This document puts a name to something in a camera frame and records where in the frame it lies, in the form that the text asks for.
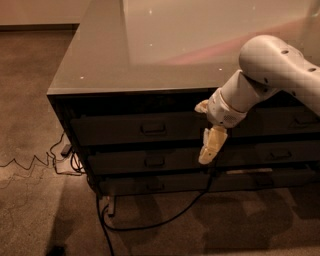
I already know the grey drawer cabinet counter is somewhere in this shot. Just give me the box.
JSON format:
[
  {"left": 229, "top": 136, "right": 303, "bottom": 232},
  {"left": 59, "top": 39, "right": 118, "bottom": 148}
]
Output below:
[{"left": 46, "top": 0, "right": 320, "bottom": 218}]

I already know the black power adapter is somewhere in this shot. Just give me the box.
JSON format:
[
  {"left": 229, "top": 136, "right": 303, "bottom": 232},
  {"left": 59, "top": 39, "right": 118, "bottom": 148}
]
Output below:
[{"left": 61, "top": 144, "right": 72, "bottom": 157}]

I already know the dark drawer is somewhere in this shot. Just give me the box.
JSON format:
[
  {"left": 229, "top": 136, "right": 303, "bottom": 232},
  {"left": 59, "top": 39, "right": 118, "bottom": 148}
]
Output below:
[
  {"left": 71, "top": 112, "right": 208, "bottom": 146},
  {"left": 210, "top": 166, "right": 319, "bottom": 192},
  {"left": 99, "top": 173, "right": 209, "bottom": 196},
  {"left": 218, "top": 140, "right": 320, "bottom": 167},
  {"left": 229, "top": 106, "right": 320, "bottom": 138},
  {"left": 88, "top": 148, "right": 205, "bottom": 175}
]

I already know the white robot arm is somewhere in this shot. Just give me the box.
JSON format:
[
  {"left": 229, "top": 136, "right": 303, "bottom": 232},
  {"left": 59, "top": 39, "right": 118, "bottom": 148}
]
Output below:
[{"left": 195, "top": 35, "right": 320, "bottom": 165}]

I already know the thick black floor cable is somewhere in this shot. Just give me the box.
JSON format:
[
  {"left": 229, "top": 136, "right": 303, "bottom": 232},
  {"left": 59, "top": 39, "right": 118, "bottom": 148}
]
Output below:
[{"left": 95, "top": 173, "right": 214, "bottom": 256}]

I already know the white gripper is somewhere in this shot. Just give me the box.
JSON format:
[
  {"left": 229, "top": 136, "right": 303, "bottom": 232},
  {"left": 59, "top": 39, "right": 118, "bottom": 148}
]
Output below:
[{"left": 194, "top": 89, "right": 247, "bottom": 165}]

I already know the thin black zigzag cable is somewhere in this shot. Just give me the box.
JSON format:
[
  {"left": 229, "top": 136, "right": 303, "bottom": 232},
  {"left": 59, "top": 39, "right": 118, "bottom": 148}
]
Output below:
[{"left": 0, "top": 132, "right": 84, "bottom": 177}]

